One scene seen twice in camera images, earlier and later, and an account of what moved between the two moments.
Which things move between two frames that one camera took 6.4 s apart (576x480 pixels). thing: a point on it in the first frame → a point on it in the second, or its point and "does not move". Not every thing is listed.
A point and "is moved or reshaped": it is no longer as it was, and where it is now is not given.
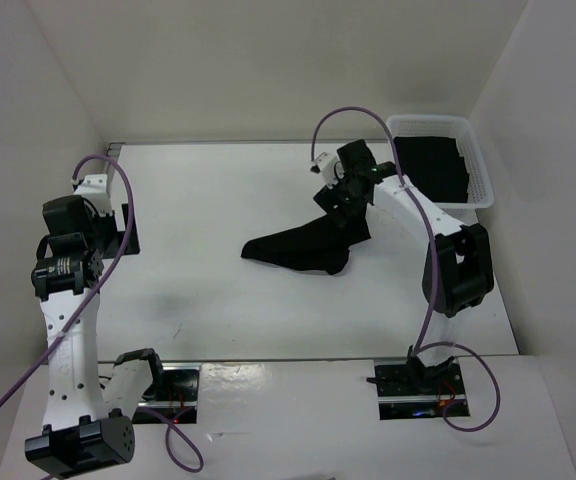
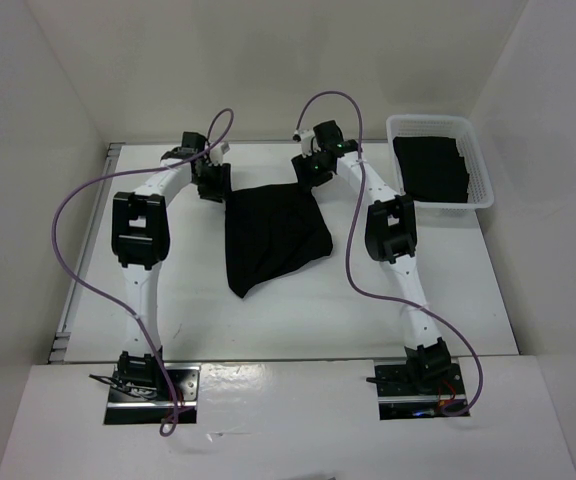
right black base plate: [400, 398] does not move
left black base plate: [174, 396] does not move
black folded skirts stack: [434, 165] does not move
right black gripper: [327, 198] → [301, 167]
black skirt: [322, 245] is moved or reshaped
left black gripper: [109, 221] → [222, 189]
